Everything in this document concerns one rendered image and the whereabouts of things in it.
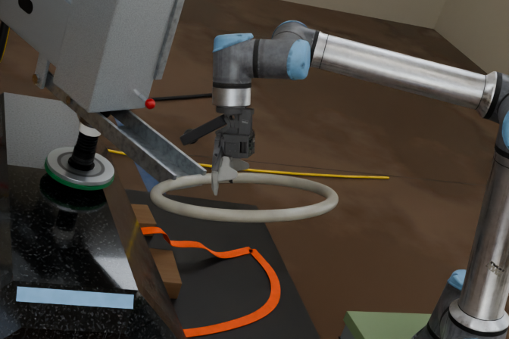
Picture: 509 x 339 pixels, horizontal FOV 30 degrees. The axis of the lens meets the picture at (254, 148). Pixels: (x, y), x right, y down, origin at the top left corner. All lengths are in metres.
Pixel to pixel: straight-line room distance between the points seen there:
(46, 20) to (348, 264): 2.38
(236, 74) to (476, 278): 0.76
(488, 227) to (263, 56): 0.66
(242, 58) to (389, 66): 0.36
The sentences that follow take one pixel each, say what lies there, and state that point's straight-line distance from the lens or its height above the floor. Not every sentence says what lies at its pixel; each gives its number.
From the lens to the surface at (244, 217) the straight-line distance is 2.24.
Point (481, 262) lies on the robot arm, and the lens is 2.34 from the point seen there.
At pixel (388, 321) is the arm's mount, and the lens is 2.80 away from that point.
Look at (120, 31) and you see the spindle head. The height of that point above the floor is 1.39.
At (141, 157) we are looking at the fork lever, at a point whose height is 1.10.
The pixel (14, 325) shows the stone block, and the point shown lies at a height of 0.74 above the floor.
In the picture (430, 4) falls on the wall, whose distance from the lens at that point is 9.31.
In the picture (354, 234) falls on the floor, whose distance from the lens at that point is 5.08.
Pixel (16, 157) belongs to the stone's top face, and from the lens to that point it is 3.10.
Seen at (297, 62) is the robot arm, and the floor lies 1.64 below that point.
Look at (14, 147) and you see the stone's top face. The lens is 3.16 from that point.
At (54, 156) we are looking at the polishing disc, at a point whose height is 0.88.
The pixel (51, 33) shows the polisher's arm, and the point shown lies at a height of 1.26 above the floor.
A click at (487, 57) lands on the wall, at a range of 8.74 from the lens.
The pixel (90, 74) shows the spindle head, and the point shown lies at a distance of 2.76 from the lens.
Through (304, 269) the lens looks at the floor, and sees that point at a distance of 4.61.
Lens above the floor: 2.33
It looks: 25 degrees down
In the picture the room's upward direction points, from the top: 19 degrees clockwise
